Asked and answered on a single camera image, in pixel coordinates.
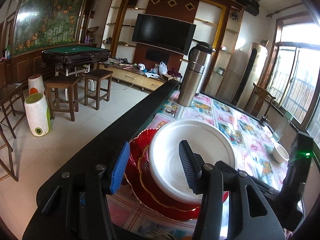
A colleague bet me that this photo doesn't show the white paper bowl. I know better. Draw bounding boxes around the white paper bowl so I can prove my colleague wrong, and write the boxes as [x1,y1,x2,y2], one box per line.
[149,119,237,204]
[272,143,290,164]

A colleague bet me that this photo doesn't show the small red scalloped plate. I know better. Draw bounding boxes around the small red scalloped plate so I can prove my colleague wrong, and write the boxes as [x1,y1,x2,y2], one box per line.
[137,146,200,212]

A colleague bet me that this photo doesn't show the large red wedding plate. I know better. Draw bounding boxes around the large red wedding plate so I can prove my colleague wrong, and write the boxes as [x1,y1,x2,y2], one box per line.
[124,127,229,222]

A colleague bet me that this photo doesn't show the colourful plastic tablecloth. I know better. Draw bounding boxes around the colourful plastic tablecloth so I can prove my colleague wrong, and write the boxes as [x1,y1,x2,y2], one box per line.
[107,92,287,239]

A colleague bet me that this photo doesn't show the clear bottle green lid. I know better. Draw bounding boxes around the clear bottle green lid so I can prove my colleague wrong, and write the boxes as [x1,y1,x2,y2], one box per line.
[271,111,293,142]

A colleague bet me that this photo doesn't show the small black jar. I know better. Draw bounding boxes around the small black jar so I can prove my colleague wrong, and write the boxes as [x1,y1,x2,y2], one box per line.
[259,115,268,127]

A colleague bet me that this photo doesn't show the wooden chair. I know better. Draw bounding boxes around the wooden chair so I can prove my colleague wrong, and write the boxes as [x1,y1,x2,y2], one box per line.
[244,83,276,117]

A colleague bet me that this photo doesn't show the wooden stool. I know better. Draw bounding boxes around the wooden stool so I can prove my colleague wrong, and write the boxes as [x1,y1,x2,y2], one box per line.
[84,69,113,111]
[44,76,79,121]

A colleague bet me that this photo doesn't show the low wooden tv cabinet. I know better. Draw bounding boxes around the low wooden tv cabinet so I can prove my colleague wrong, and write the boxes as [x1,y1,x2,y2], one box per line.
[99,63,165,91]

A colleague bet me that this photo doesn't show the slim steel thermos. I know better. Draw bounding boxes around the slim steel thermos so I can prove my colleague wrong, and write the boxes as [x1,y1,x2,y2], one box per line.
[177,61,205,107]

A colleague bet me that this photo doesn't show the white orange ceramic stool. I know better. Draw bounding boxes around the white orange ceramic stool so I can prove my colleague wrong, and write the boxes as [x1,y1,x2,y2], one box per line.
[28,74,45,95]

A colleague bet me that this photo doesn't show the large steel thermos jug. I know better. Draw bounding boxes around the large steel thermos jug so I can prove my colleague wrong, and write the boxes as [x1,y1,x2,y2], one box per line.
[188,41,215,95]

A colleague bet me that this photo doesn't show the mahjong table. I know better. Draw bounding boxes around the mahjong table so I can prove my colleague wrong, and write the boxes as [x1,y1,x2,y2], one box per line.
[41,45,111,76]

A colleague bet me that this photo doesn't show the tall white air conditioner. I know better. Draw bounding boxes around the tall white air conditioner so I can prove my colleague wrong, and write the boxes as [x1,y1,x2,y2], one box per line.
[232,42,268,109]

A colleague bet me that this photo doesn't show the flat screen television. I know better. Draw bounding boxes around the flat screen television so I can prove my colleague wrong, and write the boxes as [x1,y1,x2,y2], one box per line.
[132,14,196,55]

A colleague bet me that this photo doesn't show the flower garden wall painting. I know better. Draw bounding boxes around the flower garden wall painting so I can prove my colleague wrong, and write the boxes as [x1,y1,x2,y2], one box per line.
[12,0,84,55]

